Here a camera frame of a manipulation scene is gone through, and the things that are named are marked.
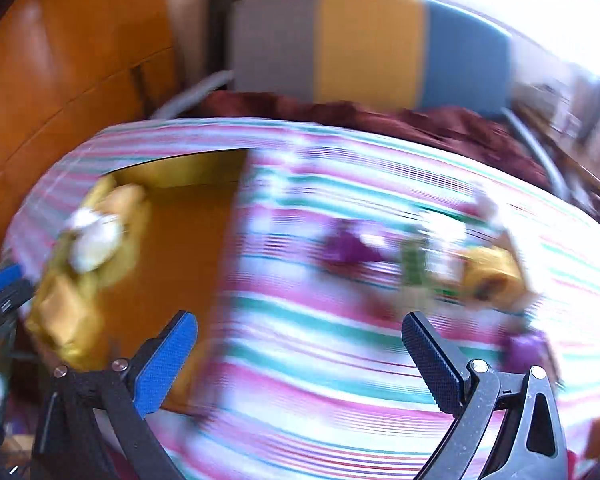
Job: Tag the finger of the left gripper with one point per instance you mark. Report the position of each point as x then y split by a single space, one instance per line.
0 279

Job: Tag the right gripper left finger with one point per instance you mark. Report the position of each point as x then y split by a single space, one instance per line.
68 443

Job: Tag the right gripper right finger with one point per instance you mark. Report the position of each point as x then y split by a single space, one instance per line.
530 443

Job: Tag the yellow sponge block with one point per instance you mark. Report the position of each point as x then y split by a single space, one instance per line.
64 320

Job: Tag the white green carton box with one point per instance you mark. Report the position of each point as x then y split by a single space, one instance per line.
429 270

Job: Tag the purple foil packet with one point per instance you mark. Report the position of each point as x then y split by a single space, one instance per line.
351 243
522 350

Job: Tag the gold metal tin box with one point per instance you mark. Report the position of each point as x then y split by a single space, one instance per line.
177 213

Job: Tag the wooden wardrobe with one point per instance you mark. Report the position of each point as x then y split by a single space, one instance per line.
69 68

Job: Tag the striped bed sheet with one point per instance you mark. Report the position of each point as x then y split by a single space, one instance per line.
313 378

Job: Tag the dark red blanket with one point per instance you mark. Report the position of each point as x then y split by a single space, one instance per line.
449 128

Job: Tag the grey yellow blue headboard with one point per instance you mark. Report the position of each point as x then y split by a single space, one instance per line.
384 54

